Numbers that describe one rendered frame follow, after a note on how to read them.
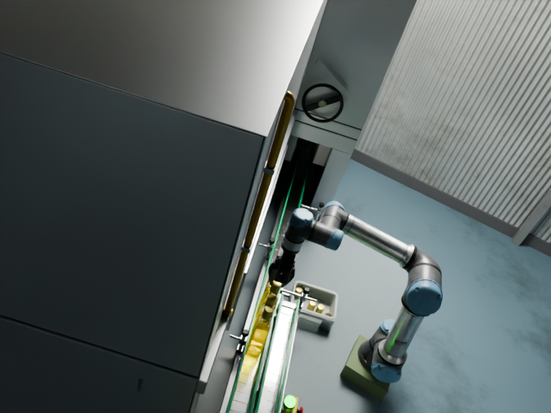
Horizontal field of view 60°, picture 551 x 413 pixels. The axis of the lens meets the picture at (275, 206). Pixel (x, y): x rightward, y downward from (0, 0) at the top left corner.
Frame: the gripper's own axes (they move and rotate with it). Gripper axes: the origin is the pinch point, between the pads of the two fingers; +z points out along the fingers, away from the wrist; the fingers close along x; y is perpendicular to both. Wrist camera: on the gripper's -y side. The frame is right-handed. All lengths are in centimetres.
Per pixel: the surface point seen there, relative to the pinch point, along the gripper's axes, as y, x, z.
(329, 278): 56, -29, 42
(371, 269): 73, -52, 42
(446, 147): 294, -127, 60
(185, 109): -60, 28, -96
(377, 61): 102, -15, -59
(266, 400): -29.7, -9.5, 29.3
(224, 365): -21.3, 9.4, 29.1
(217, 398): -35.1, 7.9, 29.1
